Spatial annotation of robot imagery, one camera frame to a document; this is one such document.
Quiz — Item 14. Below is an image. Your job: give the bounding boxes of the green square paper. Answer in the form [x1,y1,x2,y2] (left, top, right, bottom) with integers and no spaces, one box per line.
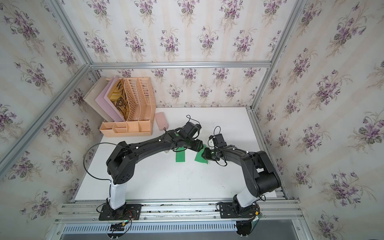
[195,145,208,164]
[174,147,186,163]

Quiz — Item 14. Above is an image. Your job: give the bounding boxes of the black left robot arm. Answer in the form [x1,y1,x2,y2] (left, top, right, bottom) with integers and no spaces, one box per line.
[106,115,204,211]

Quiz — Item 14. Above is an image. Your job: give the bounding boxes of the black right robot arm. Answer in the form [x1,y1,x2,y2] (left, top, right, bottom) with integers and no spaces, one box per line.
[202,133,282,208]

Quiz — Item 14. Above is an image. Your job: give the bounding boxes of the peach plastic file organizer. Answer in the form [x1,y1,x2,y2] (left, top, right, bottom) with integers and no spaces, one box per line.
[100,77,156,138]

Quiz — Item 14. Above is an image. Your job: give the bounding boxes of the yellow black patterned book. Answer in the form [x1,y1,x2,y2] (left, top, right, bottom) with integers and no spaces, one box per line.
[107,78,130,121]

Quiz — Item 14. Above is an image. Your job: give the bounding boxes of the pink folder board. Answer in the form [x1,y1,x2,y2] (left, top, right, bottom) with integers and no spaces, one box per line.
[95,76,125,122]

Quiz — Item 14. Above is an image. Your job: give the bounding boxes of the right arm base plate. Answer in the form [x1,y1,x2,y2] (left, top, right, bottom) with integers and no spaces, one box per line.
[216,201,261,219]

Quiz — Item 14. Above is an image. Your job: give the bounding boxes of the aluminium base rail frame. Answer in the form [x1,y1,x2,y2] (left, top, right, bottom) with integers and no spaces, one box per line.
[47,198,313,240]

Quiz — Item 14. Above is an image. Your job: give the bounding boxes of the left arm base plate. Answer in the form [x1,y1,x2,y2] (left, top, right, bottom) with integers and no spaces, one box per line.
[99,204,143,221]

